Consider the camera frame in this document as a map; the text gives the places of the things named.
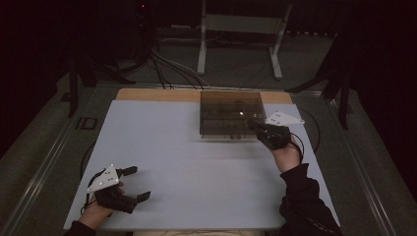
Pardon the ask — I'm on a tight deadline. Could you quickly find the black rectangular floor frame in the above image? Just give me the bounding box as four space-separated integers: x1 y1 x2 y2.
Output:
76 116 98 131

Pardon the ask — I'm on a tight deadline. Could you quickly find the smoky transparent drawer box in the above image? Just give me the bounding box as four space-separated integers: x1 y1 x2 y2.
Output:
199 90 268 141

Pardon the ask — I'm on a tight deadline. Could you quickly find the person's left hand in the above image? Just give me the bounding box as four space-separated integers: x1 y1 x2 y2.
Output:
78 196 115 230

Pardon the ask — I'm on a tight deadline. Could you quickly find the black cable beside table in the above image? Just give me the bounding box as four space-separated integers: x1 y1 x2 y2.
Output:
80 141 96 180
296 106 322 154

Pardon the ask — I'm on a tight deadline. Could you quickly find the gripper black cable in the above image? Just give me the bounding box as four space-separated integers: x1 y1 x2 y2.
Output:
289 132 305 164
80 171 99 214

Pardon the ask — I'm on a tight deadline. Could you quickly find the white metal stand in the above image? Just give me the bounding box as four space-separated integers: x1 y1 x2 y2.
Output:
197 0 293 81

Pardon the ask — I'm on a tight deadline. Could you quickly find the black tripod stand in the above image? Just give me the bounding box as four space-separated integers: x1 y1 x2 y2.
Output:
284 32 356 131
67 55 136 118

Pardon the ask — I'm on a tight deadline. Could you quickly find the person's right hand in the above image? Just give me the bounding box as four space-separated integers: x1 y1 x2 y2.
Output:
269 136 303 174

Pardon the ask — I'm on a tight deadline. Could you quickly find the grey floor cable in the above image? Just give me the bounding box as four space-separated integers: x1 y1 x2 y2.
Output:
150 48 210 89

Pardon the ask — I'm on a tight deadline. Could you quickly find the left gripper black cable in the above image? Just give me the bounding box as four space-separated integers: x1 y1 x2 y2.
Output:
80 171 99 214

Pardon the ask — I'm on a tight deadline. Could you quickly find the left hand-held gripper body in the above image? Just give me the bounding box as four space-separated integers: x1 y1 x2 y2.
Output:
87 164 139 214

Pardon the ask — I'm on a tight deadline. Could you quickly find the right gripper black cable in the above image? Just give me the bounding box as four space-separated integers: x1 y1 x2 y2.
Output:
289 132 305 164

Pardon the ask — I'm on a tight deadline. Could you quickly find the metal floor rail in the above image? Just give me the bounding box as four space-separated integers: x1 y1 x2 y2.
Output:
0 107 83 236
328 97 398 236

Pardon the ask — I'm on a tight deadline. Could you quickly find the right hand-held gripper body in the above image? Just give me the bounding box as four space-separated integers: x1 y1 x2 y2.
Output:
257 110 305 150

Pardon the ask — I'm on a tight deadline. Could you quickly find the black floor cable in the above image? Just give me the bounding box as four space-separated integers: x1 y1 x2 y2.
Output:
150 55 175 90

